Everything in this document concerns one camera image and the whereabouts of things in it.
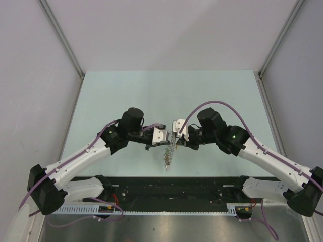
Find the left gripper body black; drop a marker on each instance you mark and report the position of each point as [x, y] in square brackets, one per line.
[148, 146]

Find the left aluminium frame post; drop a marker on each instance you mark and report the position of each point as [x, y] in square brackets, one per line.
[49, 14]

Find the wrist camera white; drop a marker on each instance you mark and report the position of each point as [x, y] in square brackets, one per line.
[180, 129]
[159, 135]

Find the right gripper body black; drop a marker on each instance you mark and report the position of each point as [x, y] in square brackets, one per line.
[194, 142]

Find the right aluminium frame post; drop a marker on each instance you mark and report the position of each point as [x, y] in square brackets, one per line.
[281, 36]

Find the white slotted cable duct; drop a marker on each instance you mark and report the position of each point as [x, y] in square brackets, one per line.
[98, 209]

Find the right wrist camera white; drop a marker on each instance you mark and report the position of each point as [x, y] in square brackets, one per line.
[180, 129]

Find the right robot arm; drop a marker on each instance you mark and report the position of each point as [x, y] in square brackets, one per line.
[300, 187]

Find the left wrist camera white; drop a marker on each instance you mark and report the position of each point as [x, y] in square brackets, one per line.
[159, 135]

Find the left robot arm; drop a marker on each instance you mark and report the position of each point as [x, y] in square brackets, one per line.
[52, 186]

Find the large metal keyring organizer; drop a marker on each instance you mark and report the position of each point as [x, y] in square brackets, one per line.
[169, 151]

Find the aluminium frame post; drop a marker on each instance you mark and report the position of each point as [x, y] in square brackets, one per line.
[49, 14]
[281, 36]

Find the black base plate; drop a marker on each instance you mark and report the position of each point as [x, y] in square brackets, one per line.
[173, 193]

